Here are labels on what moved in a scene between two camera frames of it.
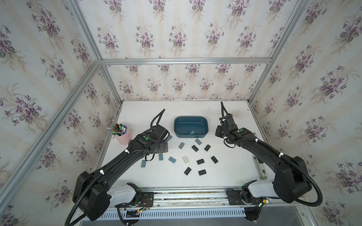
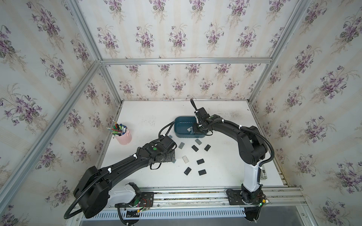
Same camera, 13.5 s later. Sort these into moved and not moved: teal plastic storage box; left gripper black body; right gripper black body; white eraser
Moved: right gripper black body; left gripper black body
Not moved: teal plastic storage box; white eraser
